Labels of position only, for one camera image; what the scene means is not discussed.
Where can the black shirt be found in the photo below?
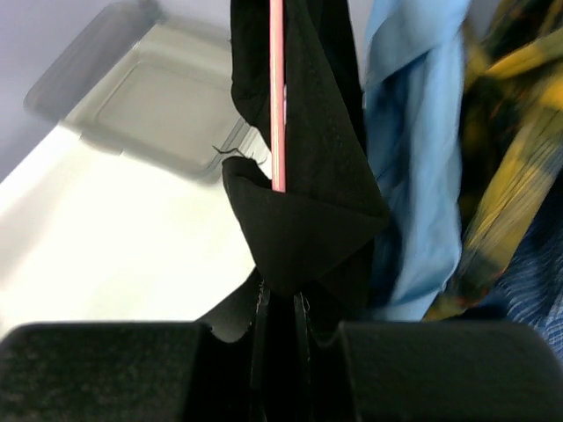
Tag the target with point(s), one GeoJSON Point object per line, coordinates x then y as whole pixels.
{"type": "Point", "coordinates": [312, 244]}

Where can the dark blue checked shirt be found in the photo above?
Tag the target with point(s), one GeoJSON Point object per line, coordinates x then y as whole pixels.
{"type": "Point", "coordinates": [530, 291]}

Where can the yellow plaid shirt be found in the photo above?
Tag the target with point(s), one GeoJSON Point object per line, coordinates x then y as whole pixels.
{"type": "Point", "coordinates": [511, 139]}

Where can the light blue shirt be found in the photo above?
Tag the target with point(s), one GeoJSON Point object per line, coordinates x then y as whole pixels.
{"type": "Point", "coordinates": [414, 81]}

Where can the pink wire hanger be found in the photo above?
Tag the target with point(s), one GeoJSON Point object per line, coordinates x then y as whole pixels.
{"type": "Point", "coordinates": [277, 95]}

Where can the clear plastic storage bin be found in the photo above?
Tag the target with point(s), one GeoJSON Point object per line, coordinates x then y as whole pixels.
{"type": "Point", "coordinates": [141, 82]}

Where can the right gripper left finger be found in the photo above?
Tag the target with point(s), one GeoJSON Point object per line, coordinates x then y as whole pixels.
{"type": "Point", "coordinates": [98, 372]}

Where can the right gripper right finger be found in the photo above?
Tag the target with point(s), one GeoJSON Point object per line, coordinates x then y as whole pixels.
{"type": "Point", "coordinates": [451, 372]}

